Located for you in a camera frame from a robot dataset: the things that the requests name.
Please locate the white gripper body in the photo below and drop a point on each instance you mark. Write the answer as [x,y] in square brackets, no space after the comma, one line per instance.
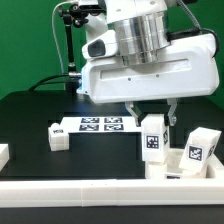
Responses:
[186,68]

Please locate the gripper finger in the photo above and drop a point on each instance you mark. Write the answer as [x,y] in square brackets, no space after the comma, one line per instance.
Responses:
[172,102]
[135,112]

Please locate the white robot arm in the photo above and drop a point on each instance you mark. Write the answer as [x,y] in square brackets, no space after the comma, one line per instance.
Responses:
[149,50]

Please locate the white marker sheet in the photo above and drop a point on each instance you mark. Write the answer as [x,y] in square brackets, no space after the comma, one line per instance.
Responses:
[106,124]

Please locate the white U-shaped fence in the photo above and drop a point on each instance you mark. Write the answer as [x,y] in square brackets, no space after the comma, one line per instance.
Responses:
[112,192]

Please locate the camera on mount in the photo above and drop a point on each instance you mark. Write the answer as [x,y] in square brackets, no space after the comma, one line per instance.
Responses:
[92,5]

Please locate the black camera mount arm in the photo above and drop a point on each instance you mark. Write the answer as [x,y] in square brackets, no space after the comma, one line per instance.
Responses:
[73,17]

